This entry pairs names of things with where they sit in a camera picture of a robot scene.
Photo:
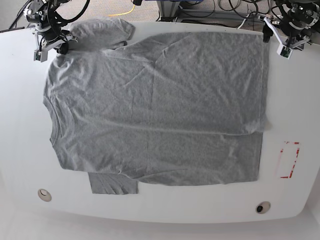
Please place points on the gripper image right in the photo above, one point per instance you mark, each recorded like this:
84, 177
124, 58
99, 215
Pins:
294, 33

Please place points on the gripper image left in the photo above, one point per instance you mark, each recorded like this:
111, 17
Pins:
49, 38

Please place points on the grey t-shirt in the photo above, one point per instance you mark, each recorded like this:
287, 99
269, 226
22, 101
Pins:
173, 109

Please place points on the red tape rectangle marking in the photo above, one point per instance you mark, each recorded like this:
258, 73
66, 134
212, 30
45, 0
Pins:
288, 157

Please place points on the left table grommet hole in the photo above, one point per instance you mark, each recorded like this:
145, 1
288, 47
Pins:
44, 195

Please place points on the table grommet hole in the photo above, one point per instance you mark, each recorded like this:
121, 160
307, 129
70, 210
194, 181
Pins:
263, 207
44, 195

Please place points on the right table grommet hole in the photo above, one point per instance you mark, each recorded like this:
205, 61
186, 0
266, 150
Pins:
263, 207

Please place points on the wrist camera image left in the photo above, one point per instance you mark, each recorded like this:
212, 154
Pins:
40, 56

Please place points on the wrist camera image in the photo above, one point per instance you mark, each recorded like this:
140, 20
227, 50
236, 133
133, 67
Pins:
40, 56
284, 51

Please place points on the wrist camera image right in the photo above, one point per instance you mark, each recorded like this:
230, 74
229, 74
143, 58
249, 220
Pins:
284, 51

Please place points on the aluminium frame base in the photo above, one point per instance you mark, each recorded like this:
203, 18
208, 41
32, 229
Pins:
183, 11

